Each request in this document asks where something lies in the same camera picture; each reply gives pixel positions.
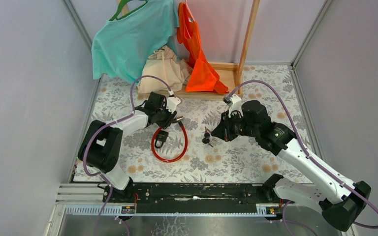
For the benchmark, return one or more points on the orange garment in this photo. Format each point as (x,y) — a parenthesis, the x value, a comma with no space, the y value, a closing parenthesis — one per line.
(204,77)

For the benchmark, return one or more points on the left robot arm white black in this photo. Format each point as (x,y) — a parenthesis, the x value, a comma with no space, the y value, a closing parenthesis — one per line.
(101,146)

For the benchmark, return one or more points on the black headed key bunch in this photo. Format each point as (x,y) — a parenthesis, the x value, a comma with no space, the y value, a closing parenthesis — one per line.
(207,138)

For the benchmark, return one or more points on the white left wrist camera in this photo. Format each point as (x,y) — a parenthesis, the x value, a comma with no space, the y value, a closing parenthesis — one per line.
(172,102)

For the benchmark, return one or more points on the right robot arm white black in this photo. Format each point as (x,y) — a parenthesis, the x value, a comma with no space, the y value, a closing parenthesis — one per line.
(337,198)

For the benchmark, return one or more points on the aluminium frame rail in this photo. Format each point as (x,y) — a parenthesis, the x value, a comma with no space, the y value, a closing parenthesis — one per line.
(93,193)

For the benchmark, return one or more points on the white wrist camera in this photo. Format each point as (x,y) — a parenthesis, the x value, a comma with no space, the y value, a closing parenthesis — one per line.
(172,102)
(234,103)

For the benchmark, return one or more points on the wooden clothes rack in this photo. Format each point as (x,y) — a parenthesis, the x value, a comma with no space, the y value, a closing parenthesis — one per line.
(230,73)

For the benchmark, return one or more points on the teal t-shirt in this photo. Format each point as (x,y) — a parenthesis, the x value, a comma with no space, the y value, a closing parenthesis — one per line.
(120,49)

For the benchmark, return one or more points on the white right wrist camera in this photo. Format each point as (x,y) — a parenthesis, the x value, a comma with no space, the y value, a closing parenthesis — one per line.
(234,103)

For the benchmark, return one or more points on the beige cloth bag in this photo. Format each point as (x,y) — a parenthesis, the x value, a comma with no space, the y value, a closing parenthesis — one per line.
(164,64)

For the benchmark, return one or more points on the green clothes hanger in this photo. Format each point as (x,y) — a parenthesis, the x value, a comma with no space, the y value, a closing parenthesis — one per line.
(123,9)

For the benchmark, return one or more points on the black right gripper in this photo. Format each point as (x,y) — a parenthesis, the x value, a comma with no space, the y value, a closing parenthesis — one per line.
(224,132)

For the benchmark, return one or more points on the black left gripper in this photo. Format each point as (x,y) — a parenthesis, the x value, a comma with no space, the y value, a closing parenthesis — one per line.
(167,122)

